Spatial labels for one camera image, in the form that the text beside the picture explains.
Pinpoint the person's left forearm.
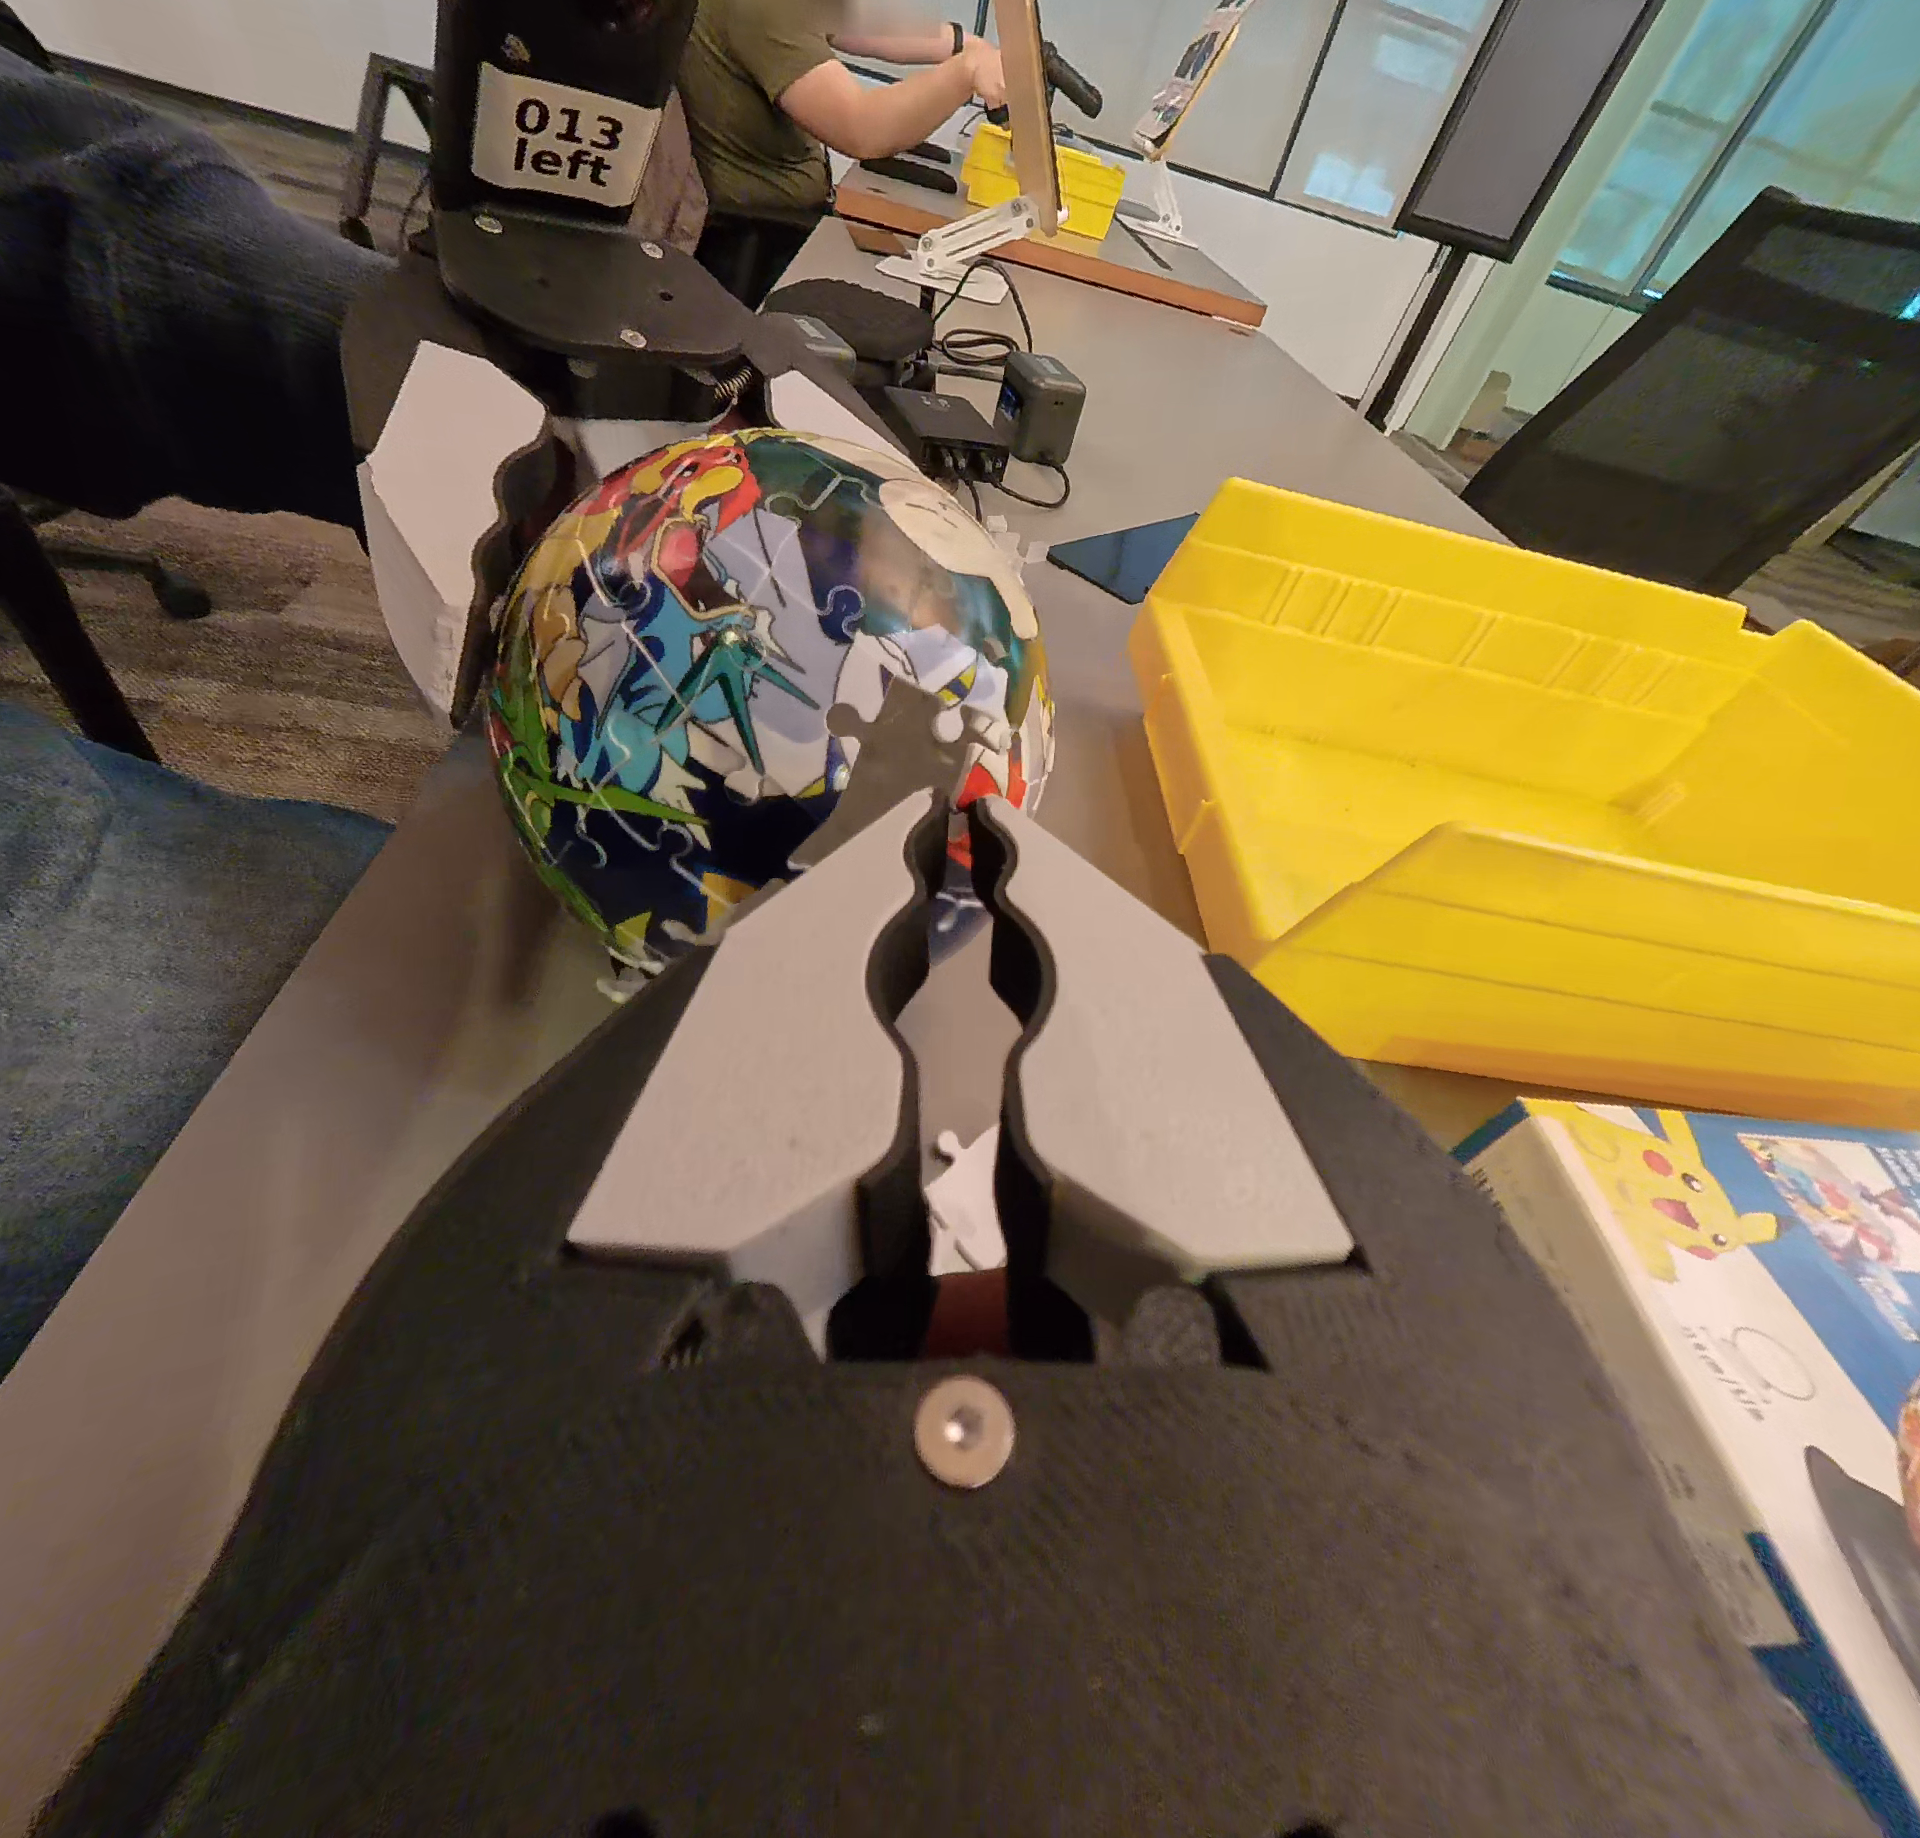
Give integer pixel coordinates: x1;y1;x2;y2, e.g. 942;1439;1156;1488
0;45;400;523

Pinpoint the printed board on stand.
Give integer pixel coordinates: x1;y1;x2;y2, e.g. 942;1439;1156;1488
1127;0;1351;241

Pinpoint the wooden edged table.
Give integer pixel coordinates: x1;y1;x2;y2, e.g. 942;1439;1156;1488
832;166;1270;328

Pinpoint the black metal stool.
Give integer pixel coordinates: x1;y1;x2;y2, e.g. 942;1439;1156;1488
340;51;442;245

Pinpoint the black chair base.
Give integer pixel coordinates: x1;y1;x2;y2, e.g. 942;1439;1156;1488
0;487;212;761

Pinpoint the dark blue phone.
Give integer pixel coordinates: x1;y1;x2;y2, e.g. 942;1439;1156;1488
1044;516;1201;605

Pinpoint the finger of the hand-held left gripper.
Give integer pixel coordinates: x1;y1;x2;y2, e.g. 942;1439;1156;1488
764;367;901;468
358;340;582;730

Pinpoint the black mesh office chair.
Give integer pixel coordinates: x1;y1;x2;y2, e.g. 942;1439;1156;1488
1460;189;1920;598

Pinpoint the black standing panel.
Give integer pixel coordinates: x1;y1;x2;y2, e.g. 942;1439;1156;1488
1363;0;1681;432

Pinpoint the white puzzle piece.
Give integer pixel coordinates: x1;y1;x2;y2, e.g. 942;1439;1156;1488
918;1125;1008;1270

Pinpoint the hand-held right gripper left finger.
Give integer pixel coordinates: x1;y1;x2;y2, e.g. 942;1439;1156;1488
566;795;942;1357

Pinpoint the black charger with display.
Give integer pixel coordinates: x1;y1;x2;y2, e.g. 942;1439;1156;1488
999;350;1085;462

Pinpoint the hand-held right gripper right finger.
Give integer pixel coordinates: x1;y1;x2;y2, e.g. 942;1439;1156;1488
968;798;1363;1305

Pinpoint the colourful cartoon puzzle ball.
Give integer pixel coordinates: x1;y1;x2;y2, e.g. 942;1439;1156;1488
487;428;1056;979

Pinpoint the puzzle ball cardboard box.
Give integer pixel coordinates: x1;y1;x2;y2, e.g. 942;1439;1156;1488
1450;1098;1920;1838

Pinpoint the large yellow plastic bin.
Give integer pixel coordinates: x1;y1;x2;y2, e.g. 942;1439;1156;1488
1127;479;1920;1136

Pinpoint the small yellow plastic bin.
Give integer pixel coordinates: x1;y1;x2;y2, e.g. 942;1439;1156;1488
961;125;1127;245

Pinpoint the upright wooden board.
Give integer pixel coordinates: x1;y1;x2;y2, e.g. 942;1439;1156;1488
980;0;1068;234

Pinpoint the person's leg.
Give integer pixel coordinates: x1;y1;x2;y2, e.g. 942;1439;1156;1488
0;695;400;1380

